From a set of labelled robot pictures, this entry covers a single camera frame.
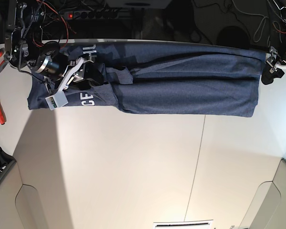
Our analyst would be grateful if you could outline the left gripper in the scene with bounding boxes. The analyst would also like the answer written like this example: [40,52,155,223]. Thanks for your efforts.
[261,46,286,85]

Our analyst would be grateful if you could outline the grey side panel right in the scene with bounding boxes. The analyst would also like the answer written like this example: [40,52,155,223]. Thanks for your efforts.
[238,159,286,229]

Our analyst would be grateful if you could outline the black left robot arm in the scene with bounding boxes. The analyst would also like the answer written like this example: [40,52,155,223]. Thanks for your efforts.
[261,0,286,85]

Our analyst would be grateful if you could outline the black power strip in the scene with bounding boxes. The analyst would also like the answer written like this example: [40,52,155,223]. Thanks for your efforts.
[62,10,119,20]

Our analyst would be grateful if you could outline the grey white cable bundle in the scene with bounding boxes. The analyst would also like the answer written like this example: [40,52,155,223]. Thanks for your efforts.
[193,0,286,48]

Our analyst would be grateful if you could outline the blue grey t-shirt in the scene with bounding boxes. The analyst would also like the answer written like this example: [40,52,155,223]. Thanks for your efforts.
[27,40,267,119]

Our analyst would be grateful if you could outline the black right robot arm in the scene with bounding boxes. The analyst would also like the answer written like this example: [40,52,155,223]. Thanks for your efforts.
[5,0,106,110]

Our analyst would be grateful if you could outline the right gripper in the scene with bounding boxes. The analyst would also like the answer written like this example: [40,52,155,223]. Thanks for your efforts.
[45,57,105,111]

